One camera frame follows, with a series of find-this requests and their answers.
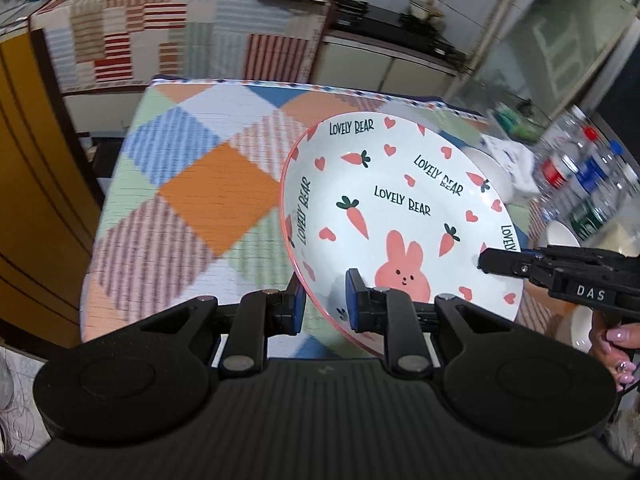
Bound white tissue pack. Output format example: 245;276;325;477
482;136;540;197

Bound white bunny carrot plate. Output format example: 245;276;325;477
280;112;524;354

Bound white ribbed bowl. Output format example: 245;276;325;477
538;221;580;247
462;146;515;204

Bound clear white cap bottle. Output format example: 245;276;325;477
538;105;586;158

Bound white ribbed bowl near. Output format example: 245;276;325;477
538;221;580;247

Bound clear bag of rice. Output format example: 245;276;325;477
597;196;640;257

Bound yellow wooden cabinet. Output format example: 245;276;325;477
1;27;104;356

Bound colourful patchwork tablecloth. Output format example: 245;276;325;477
79;77;576;344

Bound blue label water bottle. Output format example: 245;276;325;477
558;140;623;219

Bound red label water bottle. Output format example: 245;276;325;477
534;126;598;200

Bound green label water bottle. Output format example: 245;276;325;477
568;162;639;242

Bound white ribbed bowl far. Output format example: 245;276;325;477
462;146;515;204

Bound patchwork covered counter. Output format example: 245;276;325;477
29;0;330;94

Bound right hand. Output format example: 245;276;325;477
589;312;639;392

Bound white sun plate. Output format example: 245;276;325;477
555;306;592;353

